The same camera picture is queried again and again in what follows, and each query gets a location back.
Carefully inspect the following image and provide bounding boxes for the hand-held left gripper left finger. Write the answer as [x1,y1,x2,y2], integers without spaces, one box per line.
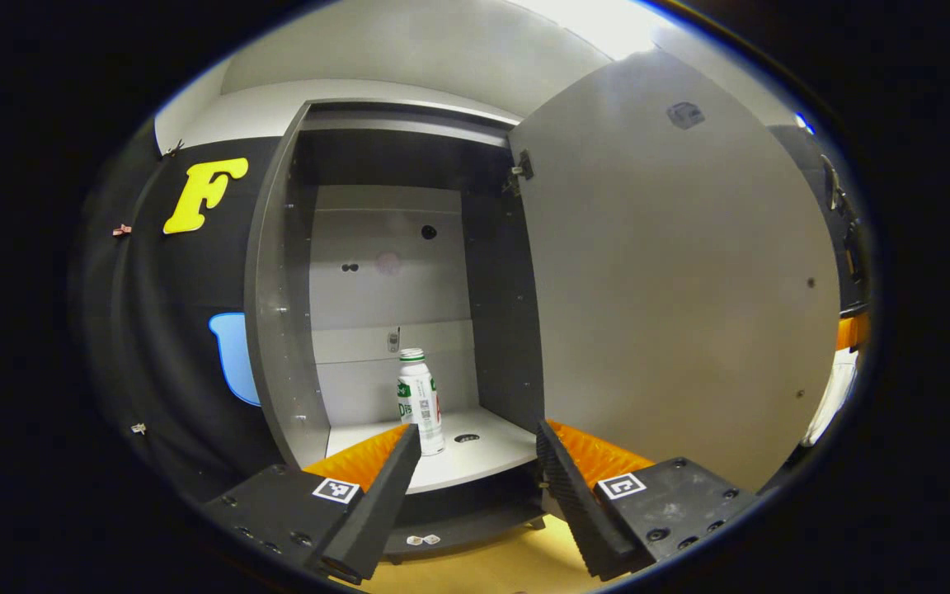
[203,423,423,585]

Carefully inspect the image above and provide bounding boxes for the grey cabinet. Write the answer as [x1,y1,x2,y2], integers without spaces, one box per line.
[244,99,548,566]

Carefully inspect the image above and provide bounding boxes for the long ceiling light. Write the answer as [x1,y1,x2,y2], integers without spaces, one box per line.
[524,0,667,60]

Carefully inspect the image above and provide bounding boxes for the white bottle green cap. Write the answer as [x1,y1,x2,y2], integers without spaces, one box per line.
[397,347,446,456]

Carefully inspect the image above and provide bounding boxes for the metal door hinge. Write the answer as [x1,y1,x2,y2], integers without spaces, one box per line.
[506,149,535,196]

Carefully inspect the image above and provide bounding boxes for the beige cabinet door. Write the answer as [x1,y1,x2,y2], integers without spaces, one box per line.
[508,49,843,494]

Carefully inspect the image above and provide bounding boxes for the black backdrop cloth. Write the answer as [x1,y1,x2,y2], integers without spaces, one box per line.
[71,115,863,506]

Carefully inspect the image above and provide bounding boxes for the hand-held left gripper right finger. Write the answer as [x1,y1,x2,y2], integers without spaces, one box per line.
[536,419,764,582]

